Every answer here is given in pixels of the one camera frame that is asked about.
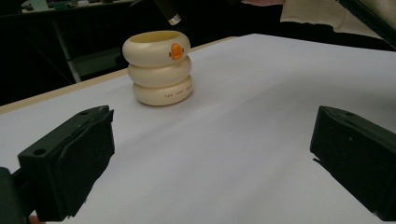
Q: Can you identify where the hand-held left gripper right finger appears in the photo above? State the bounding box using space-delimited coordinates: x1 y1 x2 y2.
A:
309 105 396 222

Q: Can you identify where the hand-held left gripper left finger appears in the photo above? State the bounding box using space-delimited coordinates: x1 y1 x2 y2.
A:
17 105 116 222

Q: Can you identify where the cream ringed duck cup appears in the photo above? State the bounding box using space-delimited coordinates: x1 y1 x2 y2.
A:
121 30 194 107

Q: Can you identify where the wooden table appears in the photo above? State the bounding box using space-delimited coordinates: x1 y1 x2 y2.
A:
0 35 241 116

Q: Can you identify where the white table mat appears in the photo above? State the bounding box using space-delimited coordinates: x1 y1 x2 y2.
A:
0 33 396 224

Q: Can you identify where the black metal frame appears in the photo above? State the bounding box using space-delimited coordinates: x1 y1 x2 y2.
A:
335 0 396 51

